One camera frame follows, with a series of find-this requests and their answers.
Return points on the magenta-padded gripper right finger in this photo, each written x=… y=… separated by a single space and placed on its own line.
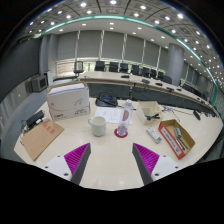
x=146 y=159

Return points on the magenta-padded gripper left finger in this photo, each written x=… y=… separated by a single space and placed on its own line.
x=77 y=159

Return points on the clear plastic water bottle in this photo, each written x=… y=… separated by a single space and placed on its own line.
x=124 y=118

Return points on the white remote control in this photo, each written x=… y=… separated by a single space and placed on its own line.
x=154 y=135

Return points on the red-edged open cardboard box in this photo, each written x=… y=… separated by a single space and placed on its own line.
x=171 y=140

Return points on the white ceramic mug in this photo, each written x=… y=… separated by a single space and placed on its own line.
x=99 y=126

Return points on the black handheld tool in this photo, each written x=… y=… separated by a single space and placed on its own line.
x=152 y=117

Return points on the flat brown cardboard envelope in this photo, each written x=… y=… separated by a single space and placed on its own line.
x=40 y=138

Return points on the white desk organizer box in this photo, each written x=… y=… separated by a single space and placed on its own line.
x=146 y=108

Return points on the white printed paper sheet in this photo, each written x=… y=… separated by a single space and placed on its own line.
x=108 y=115

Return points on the white paper ream box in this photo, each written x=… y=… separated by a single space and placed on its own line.
x=68 y=103

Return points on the black power adapter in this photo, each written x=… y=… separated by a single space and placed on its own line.
x=35 y=118

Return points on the black desk phone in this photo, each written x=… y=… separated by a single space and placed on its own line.
x=106 y=100

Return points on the grey equipment cabinet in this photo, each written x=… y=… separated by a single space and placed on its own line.
x=39 y=84

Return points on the long curved conference desk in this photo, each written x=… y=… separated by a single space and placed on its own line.
x=110 y=78

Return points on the row of black chairs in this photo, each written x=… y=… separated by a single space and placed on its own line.
x=124 y=67

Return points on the ceiling lights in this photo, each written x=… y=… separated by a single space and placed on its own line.
x=83 y=4

